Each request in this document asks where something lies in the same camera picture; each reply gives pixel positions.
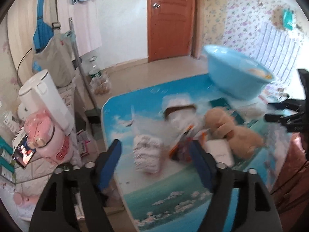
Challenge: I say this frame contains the grey tote bag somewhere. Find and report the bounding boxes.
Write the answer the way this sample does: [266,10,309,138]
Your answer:
[32,32,76,88]

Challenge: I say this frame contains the clear bag of beige sticks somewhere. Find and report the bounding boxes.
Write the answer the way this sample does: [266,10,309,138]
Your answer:
[237,103,267,120]

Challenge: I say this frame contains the white rectangular box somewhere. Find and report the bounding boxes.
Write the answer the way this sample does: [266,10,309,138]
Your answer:
[205,139,235,167]

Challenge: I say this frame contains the smartphone with lit screen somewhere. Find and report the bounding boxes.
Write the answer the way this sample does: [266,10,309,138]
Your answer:
[12,140,36,169]

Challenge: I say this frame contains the white yellow plush toy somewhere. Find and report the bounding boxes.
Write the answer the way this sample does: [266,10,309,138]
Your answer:
[247,68,273,80]

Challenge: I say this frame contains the labelled bag of sweets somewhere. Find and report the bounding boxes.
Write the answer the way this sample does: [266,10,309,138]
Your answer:
[133,135,163,174]

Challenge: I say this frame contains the beige plush dog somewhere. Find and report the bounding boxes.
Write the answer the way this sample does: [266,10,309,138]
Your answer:
[205,107,265,159]

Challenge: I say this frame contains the white electric kettle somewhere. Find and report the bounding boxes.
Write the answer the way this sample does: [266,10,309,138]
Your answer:
[18,69,74,136]

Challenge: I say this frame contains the pink water bottle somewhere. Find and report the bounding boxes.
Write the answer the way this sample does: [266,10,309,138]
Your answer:
[24,111,73,165]

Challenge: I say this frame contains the green cap plastic bottle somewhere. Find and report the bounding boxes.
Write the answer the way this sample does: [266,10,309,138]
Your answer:
[88,56,102,79]

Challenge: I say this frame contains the orange white snack packet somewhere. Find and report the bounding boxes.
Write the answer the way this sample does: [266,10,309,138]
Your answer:
[169,125,208,163]

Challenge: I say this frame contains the blue hanging garment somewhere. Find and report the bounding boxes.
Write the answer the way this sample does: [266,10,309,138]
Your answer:
[32,0,55,54]

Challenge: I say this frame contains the light blue plastic basin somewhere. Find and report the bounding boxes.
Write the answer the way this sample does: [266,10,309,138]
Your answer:
[202,44,274,101]

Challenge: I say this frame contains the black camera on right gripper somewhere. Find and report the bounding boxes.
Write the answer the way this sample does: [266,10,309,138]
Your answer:
[297,69,309,101]

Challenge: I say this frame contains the clear box with brown band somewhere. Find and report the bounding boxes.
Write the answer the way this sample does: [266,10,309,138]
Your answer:
[162,94,201,131]

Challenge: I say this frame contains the teal hanging packet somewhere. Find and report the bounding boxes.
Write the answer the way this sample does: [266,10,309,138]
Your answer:
[282,9,295,30]

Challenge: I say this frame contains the dark green snack packet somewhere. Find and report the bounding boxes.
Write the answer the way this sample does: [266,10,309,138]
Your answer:
[210,97,245,125]

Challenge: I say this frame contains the brown wooden door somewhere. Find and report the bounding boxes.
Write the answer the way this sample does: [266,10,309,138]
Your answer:
[147,0,195,62]

